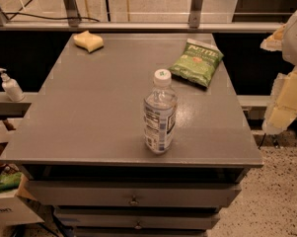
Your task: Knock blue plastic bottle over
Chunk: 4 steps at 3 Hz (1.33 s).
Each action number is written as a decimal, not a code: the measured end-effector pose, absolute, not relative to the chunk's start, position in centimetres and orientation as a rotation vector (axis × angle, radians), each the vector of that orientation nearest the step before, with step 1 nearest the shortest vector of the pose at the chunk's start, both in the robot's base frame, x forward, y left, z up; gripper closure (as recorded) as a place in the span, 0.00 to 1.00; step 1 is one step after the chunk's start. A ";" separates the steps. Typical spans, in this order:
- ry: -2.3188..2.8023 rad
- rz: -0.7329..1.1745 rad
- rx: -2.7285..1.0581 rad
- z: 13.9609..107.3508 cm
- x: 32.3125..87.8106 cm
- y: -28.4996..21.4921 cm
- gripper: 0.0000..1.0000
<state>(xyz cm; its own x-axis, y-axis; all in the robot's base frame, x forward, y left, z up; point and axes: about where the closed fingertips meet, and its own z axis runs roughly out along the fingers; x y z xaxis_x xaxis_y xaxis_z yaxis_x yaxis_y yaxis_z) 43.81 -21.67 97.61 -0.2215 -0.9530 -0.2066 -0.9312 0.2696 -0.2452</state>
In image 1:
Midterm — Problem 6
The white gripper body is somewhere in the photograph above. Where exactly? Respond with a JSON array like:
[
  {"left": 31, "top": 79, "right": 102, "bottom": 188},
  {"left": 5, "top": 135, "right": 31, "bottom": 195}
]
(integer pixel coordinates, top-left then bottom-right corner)
[{"left": 282, "top": 10, "right": 297, "bottom": 66}]

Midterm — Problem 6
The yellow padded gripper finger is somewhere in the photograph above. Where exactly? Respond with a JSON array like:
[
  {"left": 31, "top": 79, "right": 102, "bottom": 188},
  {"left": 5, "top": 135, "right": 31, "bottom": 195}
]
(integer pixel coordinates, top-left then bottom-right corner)
[
  {"left": 262, "top": 66, "right": 297, "bottom": 135},
  {"left": 260, "top": 25, "right": 286, "bottom": 51}
]

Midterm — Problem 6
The clear plastic water bottle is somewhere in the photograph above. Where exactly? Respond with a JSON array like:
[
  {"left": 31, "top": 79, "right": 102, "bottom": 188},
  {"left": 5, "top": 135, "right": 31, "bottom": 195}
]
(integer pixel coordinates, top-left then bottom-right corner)
[{"left": 144, "top": 69, "right": 178, "bottom": 154}]

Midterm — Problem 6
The white pump dispenser bottle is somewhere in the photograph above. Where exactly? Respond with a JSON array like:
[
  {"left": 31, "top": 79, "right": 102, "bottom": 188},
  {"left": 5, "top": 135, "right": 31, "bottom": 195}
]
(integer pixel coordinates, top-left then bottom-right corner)
[{"left": 0, "top": 68, "right": 25, "bottom": 102}]

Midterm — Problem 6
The green chip bag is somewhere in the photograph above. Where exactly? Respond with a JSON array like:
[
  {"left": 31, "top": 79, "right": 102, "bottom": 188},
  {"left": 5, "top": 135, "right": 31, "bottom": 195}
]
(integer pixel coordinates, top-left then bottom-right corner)
[{"left": 169, "top": 39, "right": 224, "bottom": 88}]

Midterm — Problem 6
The yellow sponge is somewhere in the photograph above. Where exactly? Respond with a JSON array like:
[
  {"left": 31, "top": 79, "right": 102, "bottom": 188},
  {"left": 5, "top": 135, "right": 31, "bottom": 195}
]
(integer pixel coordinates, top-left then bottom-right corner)
[{"left": 73, "top": 31, "right": 104, "bottom": 53}]

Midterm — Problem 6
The middle grey drawer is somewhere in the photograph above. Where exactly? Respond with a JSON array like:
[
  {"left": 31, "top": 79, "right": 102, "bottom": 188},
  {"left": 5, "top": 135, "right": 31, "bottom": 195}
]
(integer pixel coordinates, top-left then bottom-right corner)
[{"left": 55, "top": 208, "right": 219, "bottom": 230}]

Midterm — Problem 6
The grey drawer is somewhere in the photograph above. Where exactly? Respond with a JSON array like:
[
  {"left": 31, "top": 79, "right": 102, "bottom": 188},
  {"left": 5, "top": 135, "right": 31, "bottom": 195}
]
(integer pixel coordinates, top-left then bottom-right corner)
[
  {"left": 55, "top": 208, "right": 219, "bottom": 230},
  {"left": 26, "top": 181, "right": 241, "bottom": 207}
]

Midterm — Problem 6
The grey drawer cabinet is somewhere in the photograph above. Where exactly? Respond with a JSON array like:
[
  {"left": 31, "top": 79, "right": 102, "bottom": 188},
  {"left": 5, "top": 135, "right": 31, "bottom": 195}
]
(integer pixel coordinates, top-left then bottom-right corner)
[{"left": 1, "top": 34, "right": 262, "bottom": 237}]

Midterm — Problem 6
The top grey drawer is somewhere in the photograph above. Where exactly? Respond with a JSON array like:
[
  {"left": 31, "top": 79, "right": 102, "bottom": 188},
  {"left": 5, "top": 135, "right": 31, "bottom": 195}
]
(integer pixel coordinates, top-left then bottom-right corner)
[{"left": 26, "top": 181, "right": 241, "bottom": 207}]

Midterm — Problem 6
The white box with trash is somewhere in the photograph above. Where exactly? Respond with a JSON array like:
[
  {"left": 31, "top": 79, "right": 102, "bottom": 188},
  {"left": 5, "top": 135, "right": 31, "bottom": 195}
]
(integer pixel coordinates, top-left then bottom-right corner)
[{"left": 0, "top": 118, "right": 43, "bottom": 226}]

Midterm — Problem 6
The black cable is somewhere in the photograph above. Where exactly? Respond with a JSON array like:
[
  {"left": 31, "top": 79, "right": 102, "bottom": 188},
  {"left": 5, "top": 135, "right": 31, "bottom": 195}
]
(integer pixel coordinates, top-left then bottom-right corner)
[{"left": 3, "top": 11, "right": 102, "bottom": 23}]

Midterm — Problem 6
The metal railing frame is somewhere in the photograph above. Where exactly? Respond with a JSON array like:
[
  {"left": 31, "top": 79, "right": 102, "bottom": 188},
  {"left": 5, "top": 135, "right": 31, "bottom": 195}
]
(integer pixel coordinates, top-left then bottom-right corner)
[{"left": 0, "top": 0, "right": 297, "bottom": 33}]

